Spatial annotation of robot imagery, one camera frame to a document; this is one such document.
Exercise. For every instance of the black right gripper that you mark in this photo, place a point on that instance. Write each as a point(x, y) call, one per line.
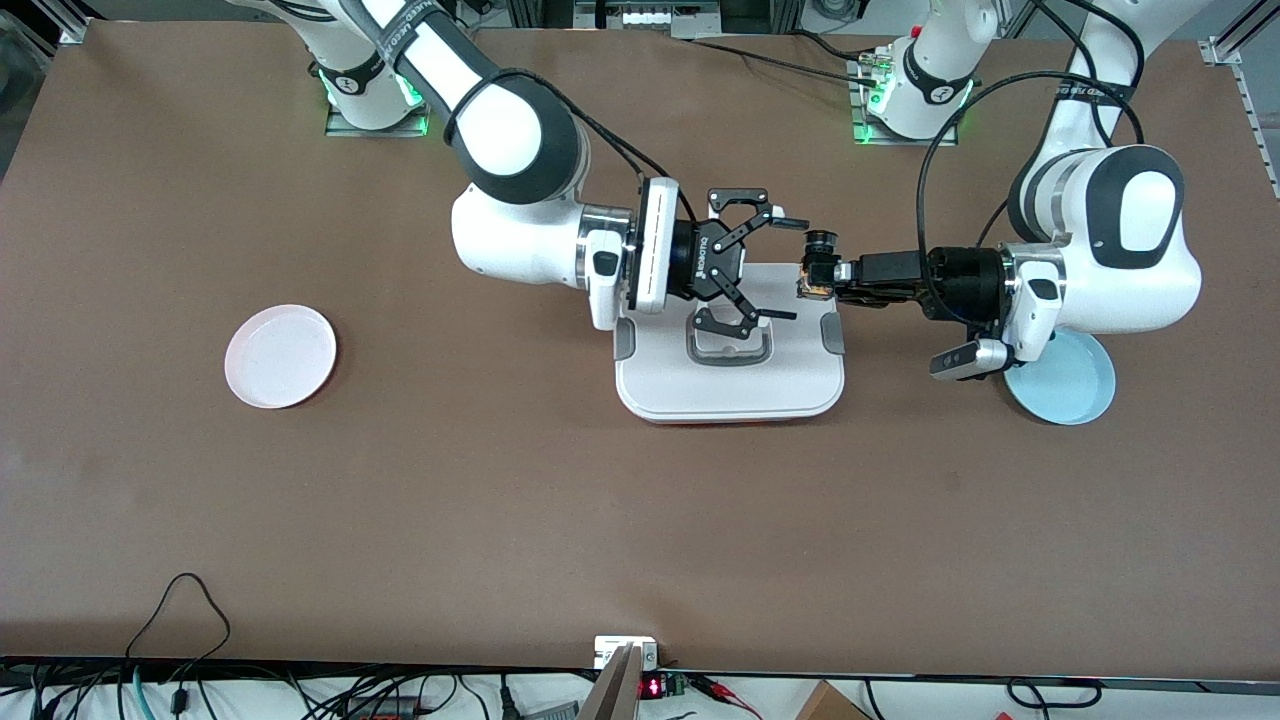
point(706, 266)

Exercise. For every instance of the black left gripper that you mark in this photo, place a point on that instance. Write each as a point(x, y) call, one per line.
point(958, 281)

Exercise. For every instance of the orange black switch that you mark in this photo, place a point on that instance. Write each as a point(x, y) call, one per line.
point(815, 278)

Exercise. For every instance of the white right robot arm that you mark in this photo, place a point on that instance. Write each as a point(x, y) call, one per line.
point(510, 240)

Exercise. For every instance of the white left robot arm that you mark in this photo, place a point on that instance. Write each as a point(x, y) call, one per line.
point(1120, 260)

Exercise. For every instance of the white lunch box grey clips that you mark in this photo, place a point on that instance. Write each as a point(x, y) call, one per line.
point(730, 385)

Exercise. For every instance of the brown cardboard box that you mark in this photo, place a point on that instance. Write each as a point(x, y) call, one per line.
point(828, 705)

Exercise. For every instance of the light blue round plate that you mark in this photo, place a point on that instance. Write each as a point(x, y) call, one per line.
point(1075, 385)

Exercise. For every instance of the white mounting block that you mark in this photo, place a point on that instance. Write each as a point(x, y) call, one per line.
point(610, 650)

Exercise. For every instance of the aluminium table edge profile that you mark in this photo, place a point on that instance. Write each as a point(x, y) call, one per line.
point(72, 32)
point(1222, 50)

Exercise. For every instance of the red black clip leads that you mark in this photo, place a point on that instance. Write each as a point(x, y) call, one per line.
point(720, 688)

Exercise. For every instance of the red digit display module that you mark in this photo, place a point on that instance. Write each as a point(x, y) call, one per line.
point(652, 687)

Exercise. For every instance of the grey angled profile bar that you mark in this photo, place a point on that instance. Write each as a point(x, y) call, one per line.
point(612, 695)

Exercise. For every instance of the pink round plate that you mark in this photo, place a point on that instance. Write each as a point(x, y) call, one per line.
point(280, 357)

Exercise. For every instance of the black power plug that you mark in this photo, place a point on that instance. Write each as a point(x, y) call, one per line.
point(508, 700)

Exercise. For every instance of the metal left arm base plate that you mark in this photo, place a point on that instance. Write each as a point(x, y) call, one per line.
point(870, 138)

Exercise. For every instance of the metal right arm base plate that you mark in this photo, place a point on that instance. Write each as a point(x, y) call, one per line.
point(340, 128)

